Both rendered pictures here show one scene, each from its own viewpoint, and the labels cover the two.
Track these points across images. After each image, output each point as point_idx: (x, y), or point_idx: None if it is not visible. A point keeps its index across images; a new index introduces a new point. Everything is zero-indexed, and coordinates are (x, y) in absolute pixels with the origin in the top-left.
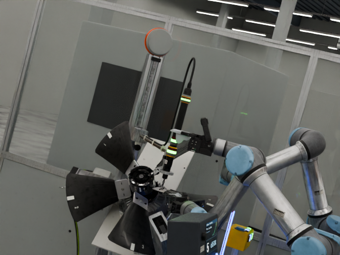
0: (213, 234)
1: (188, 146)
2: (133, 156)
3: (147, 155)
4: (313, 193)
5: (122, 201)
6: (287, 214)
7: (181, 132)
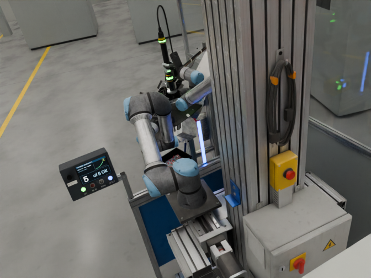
0: (97, 167)
1: (170, 75)
2: (165, 78)
3: (201, 64)
4: None
5: None
6: (143, 154)
7: (163, 65)
